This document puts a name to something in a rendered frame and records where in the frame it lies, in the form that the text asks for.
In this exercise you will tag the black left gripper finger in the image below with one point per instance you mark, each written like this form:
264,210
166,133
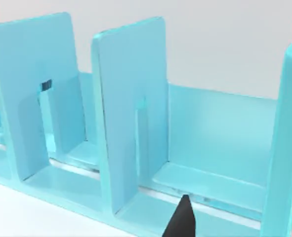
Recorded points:
182,219

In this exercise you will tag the light blue rack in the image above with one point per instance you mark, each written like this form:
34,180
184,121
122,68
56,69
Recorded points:
126,98

